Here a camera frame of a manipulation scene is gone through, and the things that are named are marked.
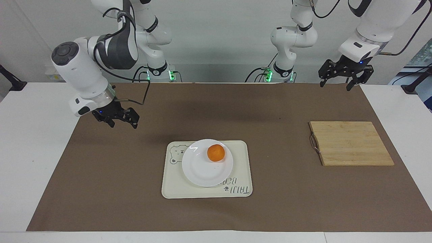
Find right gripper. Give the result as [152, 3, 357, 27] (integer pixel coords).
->
[91, 100, 140, 130]

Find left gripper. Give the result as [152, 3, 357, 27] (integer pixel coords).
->
[318, 55, 375, 92]

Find white round plate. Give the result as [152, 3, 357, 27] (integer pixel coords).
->
[182, 139, 234, 188]

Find orange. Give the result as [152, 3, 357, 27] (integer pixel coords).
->
[207, 144, 226, 163]

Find bamboo cutting board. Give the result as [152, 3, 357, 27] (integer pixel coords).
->
[309, 121, 395, 167]

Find black stand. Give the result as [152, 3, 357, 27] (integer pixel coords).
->
[401, 66, 432, 95]
[0, 64, 28, 92]

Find cream rectangular tray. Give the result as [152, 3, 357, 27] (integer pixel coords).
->
[161, 140, 253, 199]

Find black cable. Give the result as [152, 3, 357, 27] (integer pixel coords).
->
[310, 0, 342, 19]
[92, 40, 152, 105]
[378, 0, 431, 56]
[245, 67, 271, 83]

